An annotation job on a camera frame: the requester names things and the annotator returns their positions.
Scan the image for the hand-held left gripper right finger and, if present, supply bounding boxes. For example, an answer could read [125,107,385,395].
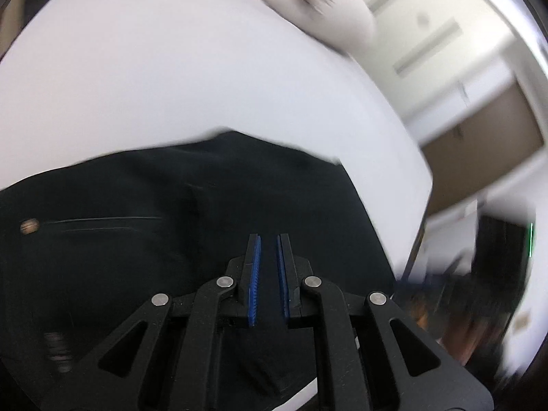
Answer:
[276,233,495,411]

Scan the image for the cream wardrobe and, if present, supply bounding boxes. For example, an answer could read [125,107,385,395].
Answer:
[338,0,548,148]

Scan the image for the bed with white sheet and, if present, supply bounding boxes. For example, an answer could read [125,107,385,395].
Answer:
[0,0,434,411]

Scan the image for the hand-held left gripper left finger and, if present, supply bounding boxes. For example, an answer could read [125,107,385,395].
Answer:
[40,233,262,411]

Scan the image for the rolled cream duvet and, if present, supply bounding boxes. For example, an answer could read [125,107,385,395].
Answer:
[248,0,378,59]

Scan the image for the black denim pants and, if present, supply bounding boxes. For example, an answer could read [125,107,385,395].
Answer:
[0,127,397,411]

